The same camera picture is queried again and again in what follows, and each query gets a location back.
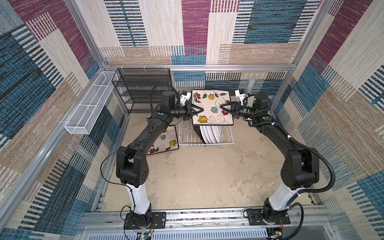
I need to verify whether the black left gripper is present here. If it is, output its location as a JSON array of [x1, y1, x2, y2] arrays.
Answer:
[[169, 103, 203, 122]]

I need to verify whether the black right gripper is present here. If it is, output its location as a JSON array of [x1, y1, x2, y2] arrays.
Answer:
[[219, 101, 257, 119]]

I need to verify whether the floral square plate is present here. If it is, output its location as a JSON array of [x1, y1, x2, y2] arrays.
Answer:
[[148, 126, 179, 155], [192, 90, 234, 126]]

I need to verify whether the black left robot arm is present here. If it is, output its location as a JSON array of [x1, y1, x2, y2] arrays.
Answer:
[[116, 91, 204, 217]]

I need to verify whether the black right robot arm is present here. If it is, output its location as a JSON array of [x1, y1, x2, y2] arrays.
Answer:
[[220, 93, 320, 212]]

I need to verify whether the black mesh shelf rack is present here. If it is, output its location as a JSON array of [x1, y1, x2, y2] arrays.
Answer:
[[112, 68, 172, 113]]

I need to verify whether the white round plate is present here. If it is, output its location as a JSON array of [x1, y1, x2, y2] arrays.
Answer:
[[207, 126, 217, 144], [212, 126, 223, 144], [202, 126, 212, 144]]

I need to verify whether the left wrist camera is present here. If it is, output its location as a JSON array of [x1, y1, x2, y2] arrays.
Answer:
[[180, 91, 191, 106]]

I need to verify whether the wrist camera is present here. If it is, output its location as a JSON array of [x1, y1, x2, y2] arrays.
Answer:
[[235, 90, 249, 106], [180, 91, 191, 106]]

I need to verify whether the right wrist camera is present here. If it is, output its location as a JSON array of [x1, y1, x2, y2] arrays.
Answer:
[[235, 90, 249, 106]]

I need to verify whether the white wire dish rack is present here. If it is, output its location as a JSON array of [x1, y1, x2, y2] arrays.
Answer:
[[179, 121, 234, 148]]

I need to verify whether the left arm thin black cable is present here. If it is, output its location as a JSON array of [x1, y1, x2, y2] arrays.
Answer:
[[99, 83, 181, 211]]

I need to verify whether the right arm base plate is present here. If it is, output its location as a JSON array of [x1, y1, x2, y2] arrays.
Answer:
[[243, 208, 291, 226]]

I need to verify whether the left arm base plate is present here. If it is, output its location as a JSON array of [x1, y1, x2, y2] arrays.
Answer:
[[124, 212, 167, 230]]

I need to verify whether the white wire wall basket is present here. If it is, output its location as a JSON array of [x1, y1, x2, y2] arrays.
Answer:
[[65, 71, 115, 135]]

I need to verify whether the aluminium front rail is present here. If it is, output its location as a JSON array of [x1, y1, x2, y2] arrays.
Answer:
[[74, 205, 343, 240]]

